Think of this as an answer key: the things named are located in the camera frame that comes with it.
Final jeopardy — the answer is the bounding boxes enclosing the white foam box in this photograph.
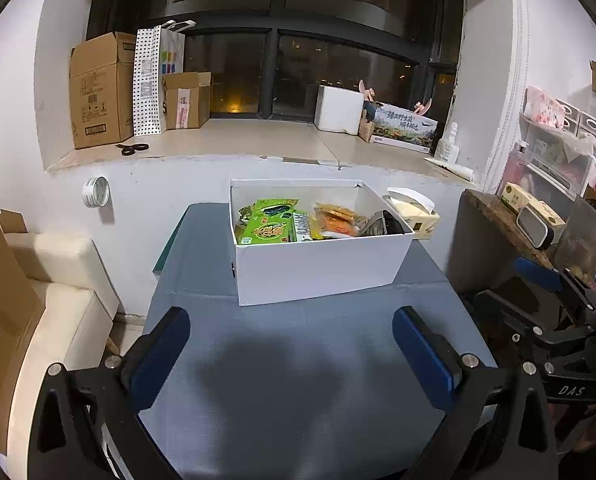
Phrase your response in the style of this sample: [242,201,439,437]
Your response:
[314,86,364,136]

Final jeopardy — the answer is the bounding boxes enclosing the cream sofa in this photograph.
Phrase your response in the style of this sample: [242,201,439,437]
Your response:
[5,233,120,479]

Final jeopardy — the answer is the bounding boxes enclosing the dotted white paper bag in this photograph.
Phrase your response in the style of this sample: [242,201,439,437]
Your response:
[132,20,196,136]

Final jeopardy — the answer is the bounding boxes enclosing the clear drawer organizer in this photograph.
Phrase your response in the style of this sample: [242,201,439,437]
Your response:
[497,86,596,218]

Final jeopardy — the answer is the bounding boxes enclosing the yellow tissue pack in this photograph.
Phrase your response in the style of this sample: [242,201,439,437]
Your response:
[383,188,440,240]

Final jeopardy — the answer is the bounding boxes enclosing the black silver snack bag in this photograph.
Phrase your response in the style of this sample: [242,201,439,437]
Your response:
[359,210,407,236]

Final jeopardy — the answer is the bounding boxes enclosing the grey desk clock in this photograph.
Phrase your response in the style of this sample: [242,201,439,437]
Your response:
[516,205,555,250]

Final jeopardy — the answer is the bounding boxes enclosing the wooden side table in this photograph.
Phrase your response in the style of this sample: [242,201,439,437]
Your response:
[462,188,554,269]

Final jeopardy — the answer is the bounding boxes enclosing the green white snack bag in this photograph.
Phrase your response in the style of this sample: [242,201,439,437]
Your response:
[235,211,312,246]

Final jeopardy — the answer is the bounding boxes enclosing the orange cake clear packet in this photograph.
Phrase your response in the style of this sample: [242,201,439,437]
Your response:
[310,203,367,240]

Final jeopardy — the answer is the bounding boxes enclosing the tall cardboard box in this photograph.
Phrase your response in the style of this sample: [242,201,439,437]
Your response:
[69,32,136,150]

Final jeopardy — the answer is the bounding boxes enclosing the white tape roll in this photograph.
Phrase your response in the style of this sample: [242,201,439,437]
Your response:
[82,176,110,208]

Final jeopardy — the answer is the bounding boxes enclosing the black scissors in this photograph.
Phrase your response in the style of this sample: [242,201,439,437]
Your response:
[117,143,149,157]

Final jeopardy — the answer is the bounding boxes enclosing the green seaweed snack bag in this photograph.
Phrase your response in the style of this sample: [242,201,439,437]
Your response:
[239,198,299,226]

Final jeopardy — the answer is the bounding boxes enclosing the white spray bottle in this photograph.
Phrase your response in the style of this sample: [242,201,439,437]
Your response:
[435,122,459,164]

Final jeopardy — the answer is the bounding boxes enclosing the white storage box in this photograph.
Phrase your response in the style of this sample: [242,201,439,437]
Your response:
[229,179,414,306]

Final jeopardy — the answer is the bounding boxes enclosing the landscape printed long box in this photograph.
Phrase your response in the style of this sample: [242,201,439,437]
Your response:
[371,104,438,154]

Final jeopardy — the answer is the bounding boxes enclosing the blue grey table cloth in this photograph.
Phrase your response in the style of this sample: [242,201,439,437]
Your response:
[141,204,493,479]

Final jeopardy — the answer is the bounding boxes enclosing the small open cardboard box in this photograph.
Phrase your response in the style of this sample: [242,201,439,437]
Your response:
[163,72,212,130]

